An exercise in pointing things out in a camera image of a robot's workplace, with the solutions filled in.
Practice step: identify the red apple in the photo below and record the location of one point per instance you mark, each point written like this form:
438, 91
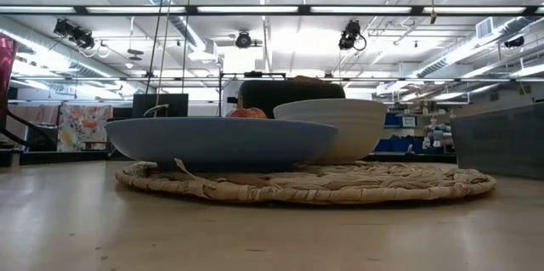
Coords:
246, 114

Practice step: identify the blue plate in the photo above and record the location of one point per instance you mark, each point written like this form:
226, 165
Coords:
212, 143

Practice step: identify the white ceramic bowl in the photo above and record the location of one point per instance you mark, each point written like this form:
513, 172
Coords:
361, 131

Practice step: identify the red translucent cup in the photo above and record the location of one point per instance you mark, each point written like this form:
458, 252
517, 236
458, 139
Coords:
6, 67

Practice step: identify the black two-slot toaster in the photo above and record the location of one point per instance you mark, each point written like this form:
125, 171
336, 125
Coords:
289, 90

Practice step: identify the round woven straw placemat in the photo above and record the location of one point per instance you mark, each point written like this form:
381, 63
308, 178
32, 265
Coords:
340, 186

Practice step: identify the black monitor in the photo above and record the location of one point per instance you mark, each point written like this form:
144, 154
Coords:
161, 99

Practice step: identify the blue storage bins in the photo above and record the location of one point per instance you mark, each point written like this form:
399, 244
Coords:
399, 145

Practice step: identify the black overhead light bar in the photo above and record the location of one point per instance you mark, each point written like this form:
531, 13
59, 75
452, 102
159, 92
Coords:
191, 9

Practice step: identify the floral patterned cloth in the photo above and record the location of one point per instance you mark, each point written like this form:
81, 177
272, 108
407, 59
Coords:
85, 128

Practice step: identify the grey translucent plastic bin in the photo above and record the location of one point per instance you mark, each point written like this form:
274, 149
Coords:
501, 143

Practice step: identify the black trash bin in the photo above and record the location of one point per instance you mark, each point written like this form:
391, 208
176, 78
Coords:
41, 137

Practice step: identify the beige cloth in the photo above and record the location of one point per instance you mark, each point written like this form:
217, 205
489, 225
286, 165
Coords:
38, 114

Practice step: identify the round black overhead camera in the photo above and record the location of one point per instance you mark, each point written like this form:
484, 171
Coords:
243, 40

